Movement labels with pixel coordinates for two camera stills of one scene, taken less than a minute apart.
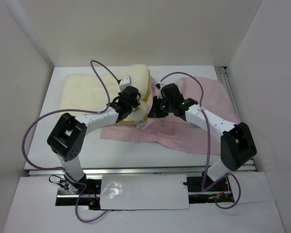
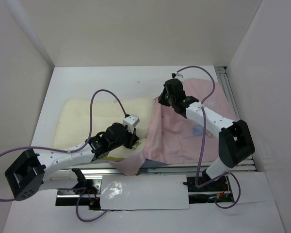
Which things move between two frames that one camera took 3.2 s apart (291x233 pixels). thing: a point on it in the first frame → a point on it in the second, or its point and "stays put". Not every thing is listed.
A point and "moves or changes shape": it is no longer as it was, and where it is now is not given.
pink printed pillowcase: (185, 134) moves or changes shape
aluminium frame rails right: (223, 76) stays put
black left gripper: (135, 103) → (133, 139)
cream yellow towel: (85, 91) moves or changes shape
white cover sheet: (144, 192) stays put
